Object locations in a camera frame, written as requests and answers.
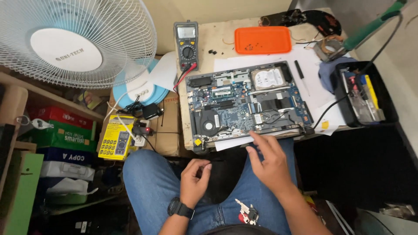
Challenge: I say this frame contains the person's right hand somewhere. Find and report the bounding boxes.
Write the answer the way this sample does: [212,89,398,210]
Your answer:
[246,131,295,197]

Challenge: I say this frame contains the white and blue electric fan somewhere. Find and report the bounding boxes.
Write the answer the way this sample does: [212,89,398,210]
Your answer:
[0,0,178,109]

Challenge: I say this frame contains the red and black multimeter leads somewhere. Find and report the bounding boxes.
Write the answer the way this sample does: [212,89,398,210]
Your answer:
[173,63,198,95]

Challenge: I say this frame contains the black power adapter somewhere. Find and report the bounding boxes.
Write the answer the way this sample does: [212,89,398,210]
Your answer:
[142,103,163,121]

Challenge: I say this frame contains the blue cloth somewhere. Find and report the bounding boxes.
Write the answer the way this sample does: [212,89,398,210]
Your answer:
[318,57,358,94]

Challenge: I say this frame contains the black handled screwdriver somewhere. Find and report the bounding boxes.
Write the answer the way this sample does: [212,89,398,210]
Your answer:
[294,60,311,97]

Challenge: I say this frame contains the person's left hand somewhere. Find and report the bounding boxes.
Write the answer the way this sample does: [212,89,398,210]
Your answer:
[180,159,213,210]

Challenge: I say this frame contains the yellow multimeter packaging box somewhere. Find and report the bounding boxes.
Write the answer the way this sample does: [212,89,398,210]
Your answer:
[98,114,138,161]

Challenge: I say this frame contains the black plastic tool box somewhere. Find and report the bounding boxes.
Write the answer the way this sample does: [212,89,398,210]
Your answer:
[330,61,399,128]

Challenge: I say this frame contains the person's blue jeans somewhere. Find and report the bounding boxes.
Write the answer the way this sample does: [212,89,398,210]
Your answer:
[122,139,298,235]

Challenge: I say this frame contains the brown cardboard box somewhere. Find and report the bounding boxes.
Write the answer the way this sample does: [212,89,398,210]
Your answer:
[97,91,183,158]

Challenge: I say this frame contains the grey digital multimeter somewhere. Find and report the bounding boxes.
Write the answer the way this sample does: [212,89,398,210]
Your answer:
[173,20,200,72]

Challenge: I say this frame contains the orange plastic tray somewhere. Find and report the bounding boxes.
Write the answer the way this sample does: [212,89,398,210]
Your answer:
[234,26,292,55]

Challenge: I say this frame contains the green handled soldering iron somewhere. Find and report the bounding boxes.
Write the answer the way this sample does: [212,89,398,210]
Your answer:
[333,0,408,53]

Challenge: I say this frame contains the black round circuit board part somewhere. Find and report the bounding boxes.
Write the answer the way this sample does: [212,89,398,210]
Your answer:
[260,9,342,37]

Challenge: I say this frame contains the bunch of keys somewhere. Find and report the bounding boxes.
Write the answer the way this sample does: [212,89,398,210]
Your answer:
[234,198,260,226]

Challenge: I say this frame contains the black wrist watch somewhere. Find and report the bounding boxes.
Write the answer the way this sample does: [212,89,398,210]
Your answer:
[167,197,196,220]

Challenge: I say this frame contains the wooden shelf with paper reams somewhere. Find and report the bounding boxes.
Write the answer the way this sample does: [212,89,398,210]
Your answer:
[0,72,108,235]

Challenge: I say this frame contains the white power strip with plugs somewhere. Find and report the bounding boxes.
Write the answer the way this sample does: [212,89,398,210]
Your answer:
[131,119,154,147]

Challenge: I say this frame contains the opened laptop with exposed motherboard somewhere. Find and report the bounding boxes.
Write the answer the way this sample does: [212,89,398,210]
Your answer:
[185,61,315,153]

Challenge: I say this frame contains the silver laptop hard drive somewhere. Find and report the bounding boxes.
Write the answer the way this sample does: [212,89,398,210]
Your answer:
[251,67,290,91]

